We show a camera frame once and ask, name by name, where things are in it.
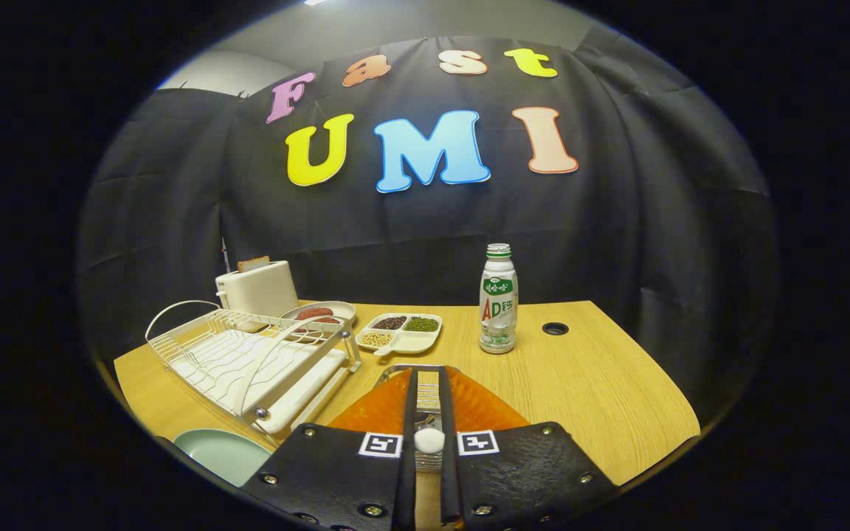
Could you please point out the white drip tray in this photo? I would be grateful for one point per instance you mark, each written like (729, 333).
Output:
(292, 394)

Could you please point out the pale green plate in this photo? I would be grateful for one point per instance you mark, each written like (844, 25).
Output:
(222, 453)

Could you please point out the brown sausage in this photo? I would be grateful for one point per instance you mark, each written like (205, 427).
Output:
(314, 313)
(327, 321)

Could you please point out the toast slice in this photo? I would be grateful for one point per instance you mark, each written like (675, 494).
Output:
(254, 264)

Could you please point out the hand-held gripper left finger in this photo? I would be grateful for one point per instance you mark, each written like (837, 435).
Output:
(408, 413)

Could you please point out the beige plate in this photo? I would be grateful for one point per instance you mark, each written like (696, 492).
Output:
(344, 310)

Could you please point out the white toaster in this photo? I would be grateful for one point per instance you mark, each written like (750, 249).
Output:
(263, 291)

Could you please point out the cream divided snack tray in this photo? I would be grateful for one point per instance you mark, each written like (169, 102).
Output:
(417, 343)

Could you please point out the green beans pile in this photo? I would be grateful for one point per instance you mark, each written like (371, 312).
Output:
(422, 324)

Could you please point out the yellow soybeans pile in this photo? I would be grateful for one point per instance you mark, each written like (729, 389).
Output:
(376, 339)

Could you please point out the white green-label drink bottle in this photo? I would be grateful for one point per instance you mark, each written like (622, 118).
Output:
(499, 295)

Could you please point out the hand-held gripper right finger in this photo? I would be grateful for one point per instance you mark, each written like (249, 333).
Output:
(446, 413)

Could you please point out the dark red beans pile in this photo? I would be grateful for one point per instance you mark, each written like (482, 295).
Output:
(389, 322)

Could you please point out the black backdrop cloth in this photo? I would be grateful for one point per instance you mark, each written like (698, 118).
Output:
(654, 221)

